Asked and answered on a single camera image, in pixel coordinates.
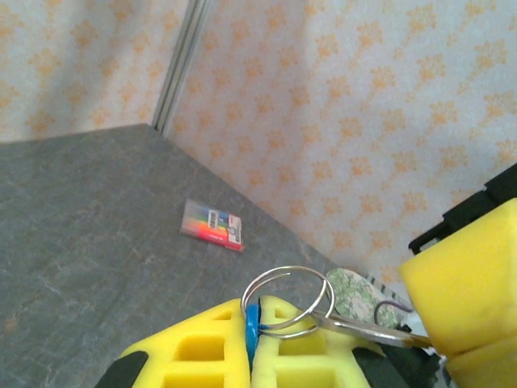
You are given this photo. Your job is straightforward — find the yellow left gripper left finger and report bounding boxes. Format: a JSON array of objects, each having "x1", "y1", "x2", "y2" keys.
[{"x1": 95, "y1": 297, "x2": 254, "y2": 388}]

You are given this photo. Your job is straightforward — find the blue headed key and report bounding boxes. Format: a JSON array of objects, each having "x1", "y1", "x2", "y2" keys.
[{"x1": 244, "y1": 303, "x2": 280, "y2": 367}]

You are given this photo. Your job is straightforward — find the silver split keyring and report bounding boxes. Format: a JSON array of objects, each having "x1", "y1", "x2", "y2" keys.
[{"x1": 240, "y1": 265, "x2": 337, "y2": 340}]

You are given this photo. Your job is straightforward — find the rainbow red crayon box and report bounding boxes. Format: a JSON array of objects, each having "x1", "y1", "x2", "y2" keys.
[{"x1": 179, "y1": 197, "x2": 246, "y2": 253}]

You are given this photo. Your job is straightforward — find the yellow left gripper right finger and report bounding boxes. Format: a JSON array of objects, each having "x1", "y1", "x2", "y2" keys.
[{"x1": 250, "y1": 295, "x2": 407, "y2": 388}]

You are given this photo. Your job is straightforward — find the aluminium frame post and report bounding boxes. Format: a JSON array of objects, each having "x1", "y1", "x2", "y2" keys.
[{"x1": 151, "y1": 0, "x2": 213, "y2": 133}]

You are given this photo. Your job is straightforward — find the silver metal key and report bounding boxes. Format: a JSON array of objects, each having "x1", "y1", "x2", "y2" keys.
[{"x1": 309, "y1": 309, "x2": 432, "y2": 349}]

